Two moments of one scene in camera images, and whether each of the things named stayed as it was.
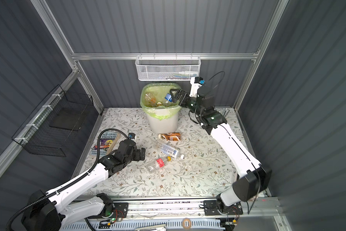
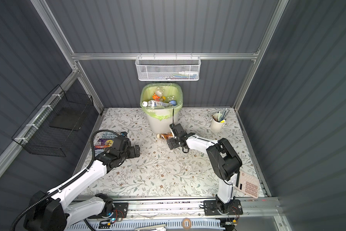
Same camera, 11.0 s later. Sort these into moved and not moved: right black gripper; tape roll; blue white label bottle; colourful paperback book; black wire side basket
Moved: blue white label bottle; right black gripper
Not moved: black wire side basket; tape roll; colourful paperback book
